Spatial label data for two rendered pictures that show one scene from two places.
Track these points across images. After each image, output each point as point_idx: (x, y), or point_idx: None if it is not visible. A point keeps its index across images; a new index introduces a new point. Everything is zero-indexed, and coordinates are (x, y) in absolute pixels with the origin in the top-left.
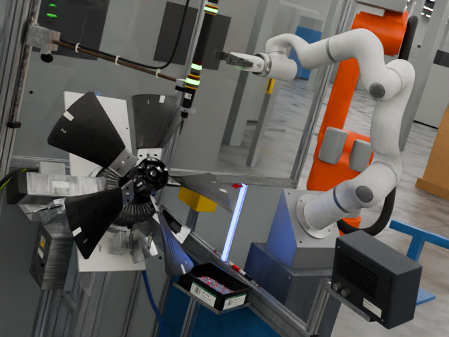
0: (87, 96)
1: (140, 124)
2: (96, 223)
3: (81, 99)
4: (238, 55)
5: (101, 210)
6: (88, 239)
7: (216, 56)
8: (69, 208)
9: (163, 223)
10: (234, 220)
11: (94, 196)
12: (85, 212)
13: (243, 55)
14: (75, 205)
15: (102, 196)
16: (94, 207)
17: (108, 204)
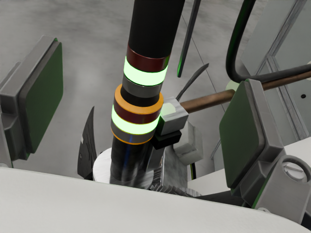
0: (202, 67)
1: (218, 194)
2: (85, 157)
3: (200, 68)
4: (96, 181)
5: (87, 151)
6: (81, 160)
7: (226, 120)
8: (89, 115)
9: None
10: None
11: (91, 131)
12: (86, 133)
13: (10, 205)
14: (89, 119)
15: (91, 141)
16: (88, 140)
17: (90, 156)
